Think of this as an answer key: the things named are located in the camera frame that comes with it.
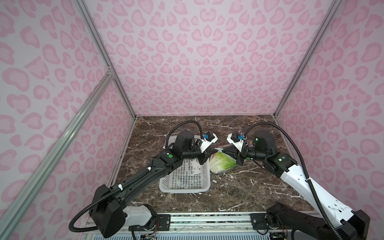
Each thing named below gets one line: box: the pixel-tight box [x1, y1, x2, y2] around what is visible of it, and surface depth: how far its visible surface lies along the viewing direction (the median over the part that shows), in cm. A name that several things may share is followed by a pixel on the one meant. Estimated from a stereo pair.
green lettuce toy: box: [209, 151, 238, 173], surface depth 79 cm
